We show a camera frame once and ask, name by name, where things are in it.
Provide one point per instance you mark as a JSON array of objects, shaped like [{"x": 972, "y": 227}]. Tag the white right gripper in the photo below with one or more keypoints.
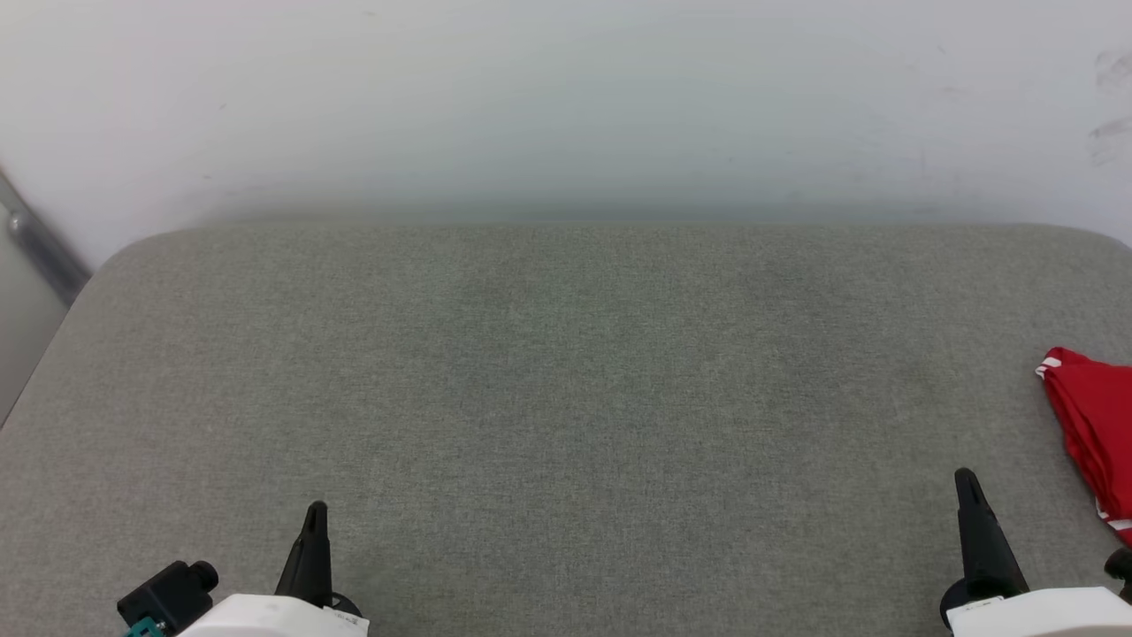
[{"x": 1052, "y": 615}]

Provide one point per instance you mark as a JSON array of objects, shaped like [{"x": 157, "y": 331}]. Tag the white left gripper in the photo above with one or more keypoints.
[{"x": 265, "y": 619}]

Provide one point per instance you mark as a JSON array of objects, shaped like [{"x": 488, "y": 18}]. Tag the red white basketball jersey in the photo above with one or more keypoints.
[{"x": 1101, "y": 416}]

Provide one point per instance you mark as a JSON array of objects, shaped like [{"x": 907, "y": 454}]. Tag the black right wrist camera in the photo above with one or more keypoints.
[{"x": 1121, "y": 564}]

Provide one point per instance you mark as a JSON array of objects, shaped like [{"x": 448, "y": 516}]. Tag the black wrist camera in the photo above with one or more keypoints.
[
  {"x": 168, "y": 594},
  {"x": 1121, "y": 564}
]

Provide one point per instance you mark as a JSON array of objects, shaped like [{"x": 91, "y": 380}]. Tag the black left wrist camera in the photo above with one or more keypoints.
[{"x": 168, "y": 594}]

